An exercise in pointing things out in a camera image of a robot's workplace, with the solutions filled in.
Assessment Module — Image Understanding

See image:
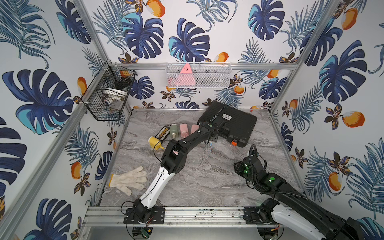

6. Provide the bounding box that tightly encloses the pink pencil sharpener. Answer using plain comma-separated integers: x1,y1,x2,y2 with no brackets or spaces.
191,125,200,134
180,124,189,139

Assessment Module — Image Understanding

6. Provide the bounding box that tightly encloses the green pencil sharpener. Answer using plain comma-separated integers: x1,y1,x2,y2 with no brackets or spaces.
170,124,179,139

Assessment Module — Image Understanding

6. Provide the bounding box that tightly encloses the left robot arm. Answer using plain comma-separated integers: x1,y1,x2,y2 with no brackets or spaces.
133,116,225,222

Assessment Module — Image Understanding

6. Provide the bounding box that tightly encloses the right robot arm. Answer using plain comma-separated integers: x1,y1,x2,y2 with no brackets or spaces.
234,145,364,240

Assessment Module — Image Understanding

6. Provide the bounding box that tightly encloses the yellow pencil sharpener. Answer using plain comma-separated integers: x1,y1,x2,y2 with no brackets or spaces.
148,137,164,151

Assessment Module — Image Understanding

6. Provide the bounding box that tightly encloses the black plastic tool case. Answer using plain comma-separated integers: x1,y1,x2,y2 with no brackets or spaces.
198,101,257,148

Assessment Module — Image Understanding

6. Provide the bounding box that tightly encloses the black yellow small box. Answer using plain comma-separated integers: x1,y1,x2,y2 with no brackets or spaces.
155,125,171,141

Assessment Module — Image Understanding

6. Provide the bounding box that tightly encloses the pink triangular object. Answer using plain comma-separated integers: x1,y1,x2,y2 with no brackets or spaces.
175,63,196,87

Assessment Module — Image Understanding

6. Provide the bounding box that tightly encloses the white work glove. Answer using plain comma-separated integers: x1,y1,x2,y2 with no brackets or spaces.
109,166,148,196

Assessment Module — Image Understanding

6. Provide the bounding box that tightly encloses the white wire mesh basket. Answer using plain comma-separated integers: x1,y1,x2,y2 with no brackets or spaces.
165,62,232,89

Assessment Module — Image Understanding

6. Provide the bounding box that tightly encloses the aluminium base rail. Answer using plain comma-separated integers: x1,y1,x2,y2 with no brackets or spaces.
82,205,328,228

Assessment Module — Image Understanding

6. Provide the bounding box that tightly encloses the black wire basket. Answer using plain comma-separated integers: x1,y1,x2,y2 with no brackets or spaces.
81,62,138,121

